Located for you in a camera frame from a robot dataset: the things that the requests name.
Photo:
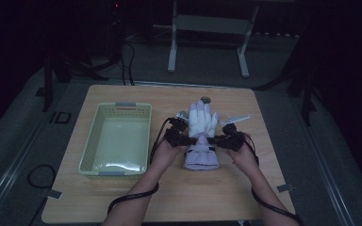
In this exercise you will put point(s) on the grey tape piece on floor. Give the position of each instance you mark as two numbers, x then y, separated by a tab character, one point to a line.
54	194

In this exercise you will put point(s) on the lavender and white glove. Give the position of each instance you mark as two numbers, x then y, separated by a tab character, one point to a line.
201	124

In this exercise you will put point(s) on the grey table grommet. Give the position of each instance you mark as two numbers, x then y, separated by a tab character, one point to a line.
205	99

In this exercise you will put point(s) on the black tripod stand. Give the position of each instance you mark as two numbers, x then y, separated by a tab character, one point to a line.
304	91

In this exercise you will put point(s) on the pale green plastic basket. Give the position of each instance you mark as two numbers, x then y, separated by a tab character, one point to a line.
119	142

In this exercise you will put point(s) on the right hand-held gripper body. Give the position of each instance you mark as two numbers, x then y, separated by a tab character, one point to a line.
232	138

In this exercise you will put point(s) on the white metal stand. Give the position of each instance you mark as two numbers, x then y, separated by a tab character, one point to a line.
212	24

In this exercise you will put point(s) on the person's left hand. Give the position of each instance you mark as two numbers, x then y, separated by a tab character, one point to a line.
165	157

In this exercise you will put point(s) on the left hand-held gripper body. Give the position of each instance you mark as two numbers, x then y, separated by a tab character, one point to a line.
175	133

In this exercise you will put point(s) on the black rectangular floor frame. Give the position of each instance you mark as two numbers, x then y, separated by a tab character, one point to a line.
56	117

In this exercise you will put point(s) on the person's right hand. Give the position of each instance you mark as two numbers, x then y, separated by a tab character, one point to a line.
243	157

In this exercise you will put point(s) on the grey tape piece on table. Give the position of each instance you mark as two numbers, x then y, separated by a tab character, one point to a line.
285	187

